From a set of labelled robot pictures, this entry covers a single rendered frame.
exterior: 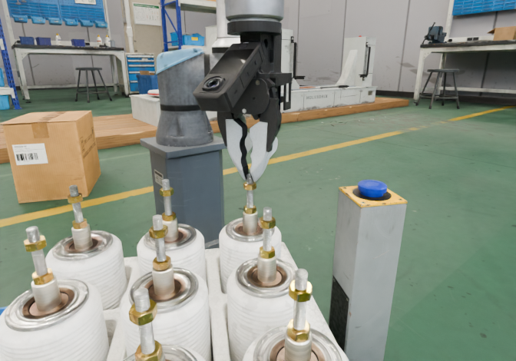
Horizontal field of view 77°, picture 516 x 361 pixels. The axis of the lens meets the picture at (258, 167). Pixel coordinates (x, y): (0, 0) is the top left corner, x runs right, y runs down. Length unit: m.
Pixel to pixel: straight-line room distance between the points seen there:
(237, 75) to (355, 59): 3.65
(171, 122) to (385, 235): 0.56
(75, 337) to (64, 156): 1.06
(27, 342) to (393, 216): 0.44
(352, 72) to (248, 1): 3.58
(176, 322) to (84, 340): 0.10
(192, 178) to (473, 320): 0.68
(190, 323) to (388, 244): 0.29
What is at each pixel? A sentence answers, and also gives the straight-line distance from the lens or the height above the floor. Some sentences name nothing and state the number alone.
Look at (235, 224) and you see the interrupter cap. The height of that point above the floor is 0.25.
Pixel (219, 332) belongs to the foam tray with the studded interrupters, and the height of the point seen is 0.18.
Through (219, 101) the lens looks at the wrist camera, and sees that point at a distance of 0.36.
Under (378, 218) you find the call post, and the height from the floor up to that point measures 0.29.
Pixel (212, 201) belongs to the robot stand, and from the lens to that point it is 0.89.
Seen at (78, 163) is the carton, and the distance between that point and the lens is 1.40.
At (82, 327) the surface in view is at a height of 0.24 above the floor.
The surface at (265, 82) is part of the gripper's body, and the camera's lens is 0.42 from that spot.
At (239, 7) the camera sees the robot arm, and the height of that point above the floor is 0.56.
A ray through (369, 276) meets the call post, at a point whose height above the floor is 0.20.
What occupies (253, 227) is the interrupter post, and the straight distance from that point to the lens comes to 0.49.
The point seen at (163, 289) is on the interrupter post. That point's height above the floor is 0.26.
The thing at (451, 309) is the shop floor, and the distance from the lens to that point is 0.85.
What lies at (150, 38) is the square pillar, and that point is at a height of 0.97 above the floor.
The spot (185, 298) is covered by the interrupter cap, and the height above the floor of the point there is 0.25.
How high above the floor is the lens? 0.49
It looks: 17 degrees down
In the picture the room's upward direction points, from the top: straight up
